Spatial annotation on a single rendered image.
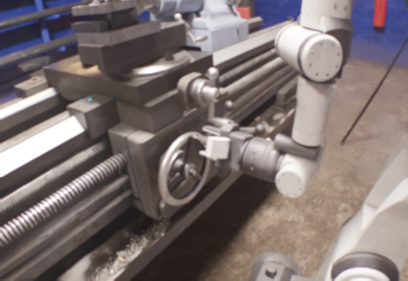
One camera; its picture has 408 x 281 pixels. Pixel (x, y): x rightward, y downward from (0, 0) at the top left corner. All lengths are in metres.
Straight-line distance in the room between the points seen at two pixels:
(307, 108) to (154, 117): 0.38
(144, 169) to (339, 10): 0.59
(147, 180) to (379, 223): 0.57
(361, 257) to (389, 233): 0.08
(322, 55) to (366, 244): 0.36
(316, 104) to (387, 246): 0.30
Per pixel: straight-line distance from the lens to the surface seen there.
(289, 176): 0.61
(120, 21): 0.79
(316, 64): 0.50
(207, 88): 0.80
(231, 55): 1.32
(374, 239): 0.61
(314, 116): 0.57
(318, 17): 0.52
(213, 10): 1.42
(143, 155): 0.78
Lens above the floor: 1.16
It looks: 28 degrees down
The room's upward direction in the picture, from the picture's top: 5 degrees counter-clockwise
